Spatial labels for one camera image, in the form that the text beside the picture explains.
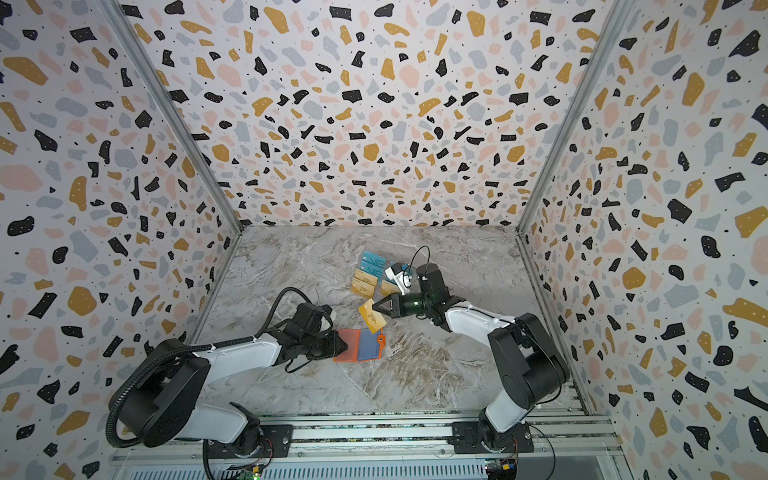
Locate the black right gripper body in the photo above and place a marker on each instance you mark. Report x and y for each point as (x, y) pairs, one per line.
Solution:
(401, 303)

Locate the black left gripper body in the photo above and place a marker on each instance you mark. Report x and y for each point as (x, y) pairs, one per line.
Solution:
(323, 345)

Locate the gold vip card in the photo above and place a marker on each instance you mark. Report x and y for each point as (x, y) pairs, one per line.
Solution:
(374, 320)
(362, 276)
(362, 288)

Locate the orange card wallet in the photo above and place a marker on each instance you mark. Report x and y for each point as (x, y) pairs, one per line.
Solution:
(362, 346)

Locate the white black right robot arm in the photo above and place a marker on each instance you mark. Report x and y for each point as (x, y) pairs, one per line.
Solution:
(529, 364)

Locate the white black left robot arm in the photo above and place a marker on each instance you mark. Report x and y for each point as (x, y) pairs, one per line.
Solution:
(161, 402)

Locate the clear acrylic card display stand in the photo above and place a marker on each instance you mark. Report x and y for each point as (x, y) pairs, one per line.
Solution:
(384, 288)

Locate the teal VIP card left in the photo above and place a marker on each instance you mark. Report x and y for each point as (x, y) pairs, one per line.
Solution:
(373, 263)

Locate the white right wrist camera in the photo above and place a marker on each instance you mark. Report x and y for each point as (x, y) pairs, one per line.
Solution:
(400, 275)

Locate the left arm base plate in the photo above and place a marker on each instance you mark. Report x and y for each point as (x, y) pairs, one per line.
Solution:
(255, 443)

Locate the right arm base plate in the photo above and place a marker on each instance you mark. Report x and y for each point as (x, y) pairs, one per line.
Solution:
(475, 437)

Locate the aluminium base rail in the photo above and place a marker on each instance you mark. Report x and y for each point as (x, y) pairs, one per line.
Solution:
(555, 443)

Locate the aluminium right corner post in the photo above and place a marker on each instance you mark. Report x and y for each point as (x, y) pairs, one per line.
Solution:
(617, 18)

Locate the aluminium corner post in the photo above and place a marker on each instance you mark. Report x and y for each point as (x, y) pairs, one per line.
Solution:
(617, 18)
(118, 22)

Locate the aluminium left corner post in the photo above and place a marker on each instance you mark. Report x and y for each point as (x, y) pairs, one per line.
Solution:
(118, 22)

